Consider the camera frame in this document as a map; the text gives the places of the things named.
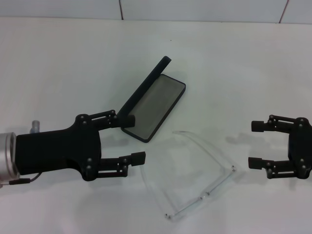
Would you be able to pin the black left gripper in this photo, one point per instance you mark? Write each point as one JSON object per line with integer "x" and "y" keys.
{"x": 58, "y": 151}

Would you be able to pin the silver metal plug fitting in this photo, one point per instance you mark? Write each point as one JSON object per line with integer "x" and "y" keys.
{"x": 35, "y": 125}

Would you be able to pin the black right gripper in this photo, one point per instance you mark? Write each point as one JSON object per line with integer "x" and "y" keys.
{"x": 301, "y": 146}

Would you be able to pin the clear white glasses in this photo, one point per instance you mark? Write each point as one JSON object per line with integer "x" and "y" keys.
{"x": 207, "y": 194}

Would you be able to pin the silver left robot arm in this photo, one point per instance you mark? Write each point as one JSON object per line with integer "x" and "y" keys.
{"x": 6, "y": 156}

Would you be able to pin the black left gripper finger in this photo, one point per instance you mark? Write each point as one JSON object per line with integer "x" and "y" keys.
{"x": 137, "y": 158}

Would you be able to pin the black glasses case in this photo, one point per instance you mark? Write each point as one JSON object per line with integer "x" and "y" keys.
{"x": 156, "y": 104}

